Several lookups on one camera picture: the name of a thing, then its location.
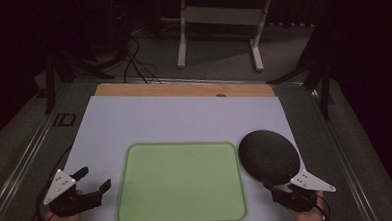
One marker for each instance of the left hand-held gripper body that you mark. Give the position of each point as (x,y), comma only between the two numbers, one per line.
(59,185)

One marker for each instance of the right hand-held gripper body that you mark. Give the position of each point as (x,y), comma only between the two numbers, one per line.
(312,182)

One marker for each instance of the black round plate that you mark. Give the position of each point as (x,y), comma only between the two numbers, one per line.
(268,156)

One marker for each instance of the person's right hand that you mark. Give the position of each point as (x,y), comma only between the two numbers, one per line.
(308,217)

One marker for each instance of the green rectangular tray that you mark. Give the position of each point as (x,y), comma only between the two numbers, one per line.
(180,183)

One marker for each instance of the white table cover sheet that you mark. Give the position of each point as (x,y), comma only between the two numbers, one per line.
(171,121)

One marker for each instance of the black metal stand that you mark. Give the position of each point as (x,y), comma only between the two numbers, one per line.
(319,75)
(51,81)

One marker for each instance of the black device with red light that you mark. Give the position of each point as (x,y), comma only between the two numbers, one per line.
(120,12)

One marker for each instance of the metal floor rail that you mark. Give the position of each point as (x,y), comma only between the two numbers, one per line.
(344,164)
(19,168)

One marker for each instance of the black rectangular floor bracket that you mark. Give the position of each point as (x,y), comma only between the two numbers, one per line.
(64,120)

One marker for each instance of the white metal table frame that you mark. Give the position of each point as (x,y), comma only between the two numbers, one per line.
(221,16)

